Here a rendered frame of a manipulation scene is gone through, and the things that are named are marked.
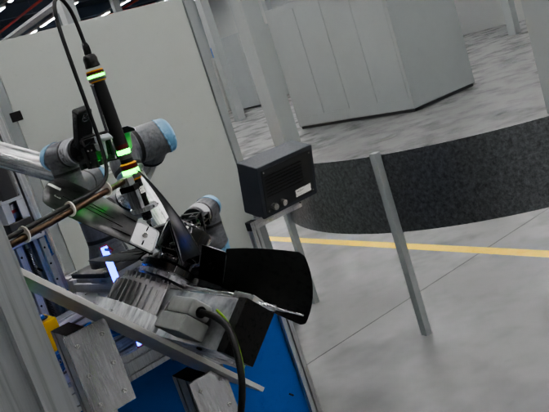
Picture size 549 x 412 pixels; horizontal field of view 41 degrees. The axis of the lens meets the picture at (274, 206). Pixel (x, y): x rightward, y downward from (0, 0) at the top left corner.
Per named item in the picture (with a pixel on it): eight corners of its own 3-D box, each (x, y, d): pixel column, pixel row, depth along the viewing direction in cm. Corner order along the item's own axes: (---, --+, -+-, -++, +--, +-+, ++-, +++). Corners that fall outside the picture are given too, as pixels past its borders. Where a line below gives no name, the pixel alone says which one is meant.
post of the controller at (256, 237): (267, 275, 251) (249, 222, 247) (262, 275, 253) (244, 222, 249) (274, 272, 252) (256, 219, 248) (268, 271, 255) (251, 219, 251)
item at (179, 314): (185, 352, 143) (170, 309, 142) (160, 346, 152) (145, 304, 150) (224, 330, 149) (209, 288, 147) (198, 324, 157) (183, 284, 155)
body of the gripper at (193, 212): (194, 216, 204) (207, 204, 215) (166, 220, 206) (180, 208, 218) (200, 241, 206) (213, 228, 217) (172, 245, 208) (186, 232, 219)
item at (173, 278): (168, 276, 168) (172, 269, 169) (127, 266, 176) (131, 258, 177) (203, 299, 178) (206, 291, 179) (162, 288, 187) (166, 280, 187)
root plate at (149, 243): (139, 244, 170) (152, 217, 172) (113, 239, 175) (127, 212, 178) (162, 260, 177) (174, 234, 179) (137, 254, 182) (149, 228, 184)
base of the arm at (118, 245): (83, 270, 266) (73, 244, 264) (115, 253, 276) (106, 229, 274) (106, 269, 255) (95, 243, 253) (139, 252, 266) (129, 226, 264)
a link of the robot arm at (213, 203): (226, 215, 232) (218, 190, 230) (216, 226, 221) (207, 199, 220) (204, 221, 234) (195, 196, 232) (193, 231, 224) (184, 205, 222)
